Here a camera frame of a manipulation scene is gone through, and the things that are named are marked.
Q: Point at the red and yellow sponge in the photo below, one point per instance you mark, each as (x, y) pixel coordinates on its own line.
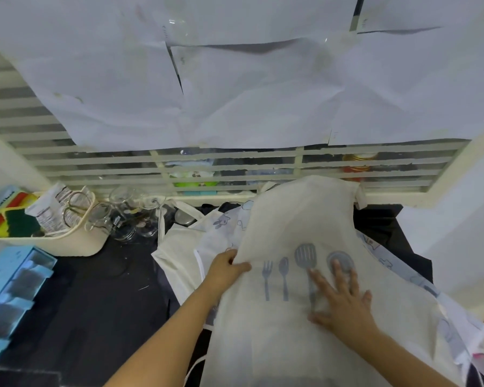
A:
(18, 201)

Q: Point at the person's right thumb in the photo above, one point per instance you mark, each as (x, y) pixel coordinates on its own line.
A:
(318, 318)

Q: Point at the person's left forearm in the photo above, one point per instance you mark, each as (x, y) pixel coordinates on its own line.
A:
(173, 338)

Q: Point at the cream plastic basket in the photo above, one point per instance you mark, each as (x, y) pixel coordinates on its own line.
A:
(74, 241)

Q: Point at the white window grille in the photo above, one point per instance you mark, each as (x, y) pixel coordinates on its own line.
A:
(117, 161)

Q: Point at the silver round lid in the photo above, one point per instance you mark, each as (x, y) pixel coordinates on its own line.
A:
(184, 218)

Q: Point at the person's left hand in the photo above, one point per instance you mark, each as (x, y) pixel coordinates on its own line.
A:
(224, 274)

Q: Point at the person's right little finger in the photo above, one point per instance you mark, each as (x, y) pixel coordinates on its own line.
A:
(367, 299)

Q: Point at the light blue plastic organiser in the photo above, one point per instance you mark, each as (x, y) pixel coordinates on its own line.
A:
(8, 290)

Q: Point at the green and white container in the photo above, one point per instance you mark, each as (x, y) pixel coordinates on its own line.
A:
(193, 177)

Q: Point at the clear glass jar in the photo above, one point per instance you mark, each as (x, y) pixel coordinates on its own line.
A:
(123, 196)
(147, 221)
(125, 232)

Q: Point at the cream apron with utensil print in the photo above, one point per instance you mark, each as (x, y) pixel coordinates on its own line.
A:
(290, 221)

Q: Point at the person's right forearm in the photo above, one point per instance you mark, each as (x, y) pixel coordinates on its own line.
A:
(403, 360)

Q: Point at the white squeeze tube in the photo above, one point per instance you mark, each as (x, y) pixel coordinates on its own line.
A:
(48, 215)

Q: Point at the person's left thumb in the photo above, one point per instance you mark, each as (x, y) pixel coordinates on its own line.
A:
(242, 267)

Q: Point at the person's right middle finger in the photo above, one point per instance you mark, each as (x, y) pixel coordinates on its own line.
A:
(338, 276)

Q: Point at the person's right hand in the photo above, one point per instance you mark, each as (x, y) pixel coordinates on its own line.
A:
(347, 314)

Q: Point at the red and gold tin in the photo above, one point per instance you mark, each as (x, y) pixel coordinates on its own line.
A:
(359, 163)

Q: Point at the green and yellow sponge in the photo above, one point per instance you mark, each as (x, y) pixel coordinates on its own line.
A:
(21, 226)

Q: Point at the white paper sheet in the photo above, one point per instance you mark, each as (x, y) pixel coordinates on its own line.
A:
(258, 100)
(84, 68)
(258, 18)
(427, 12)
(419, 84)

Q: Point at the metal scissors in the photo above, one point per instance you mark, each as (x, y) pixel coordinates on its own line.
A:
(77, 205)

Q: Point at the plain cream apron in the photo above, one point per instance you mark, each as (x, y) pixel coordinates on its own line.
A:
(177, 253)

